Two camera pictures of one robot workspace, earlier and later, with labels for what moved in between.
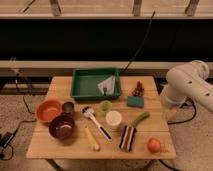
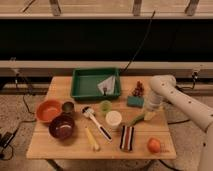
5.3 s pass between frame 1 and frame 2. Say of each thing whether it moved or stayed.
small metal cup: stayed
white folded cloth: stayed
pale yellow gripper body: moved
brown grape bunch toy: stayed
